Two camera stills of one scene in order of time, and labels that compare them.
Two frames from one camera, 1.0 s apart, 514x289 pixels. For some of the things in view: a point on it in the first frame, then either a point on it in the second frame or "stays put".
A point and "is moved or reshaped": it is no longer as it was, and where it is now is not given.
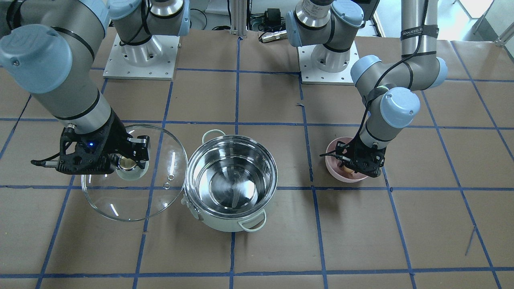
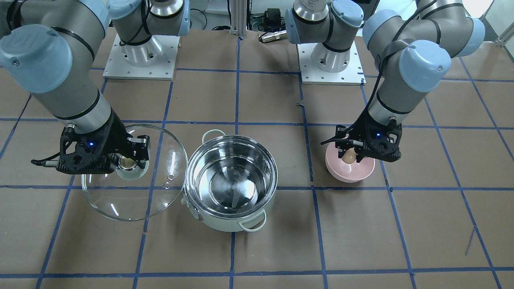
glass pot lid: (133, 194) stays put
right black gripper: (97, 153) stays put
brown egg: (347, 170) is moved or reshaped
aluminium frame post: (239, 17) stays put
